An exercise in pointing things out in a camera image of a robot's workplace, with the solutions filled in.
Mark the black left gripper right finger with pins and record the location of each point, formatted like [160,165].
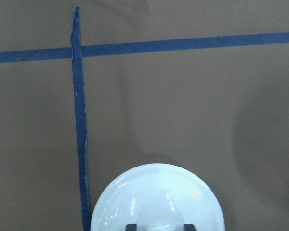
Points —
[189,227]

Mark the white ceramic lid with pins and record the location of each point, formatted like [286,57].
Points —
[157,197]

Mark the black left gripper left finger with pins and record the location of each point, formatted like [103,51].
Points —
[131,227]

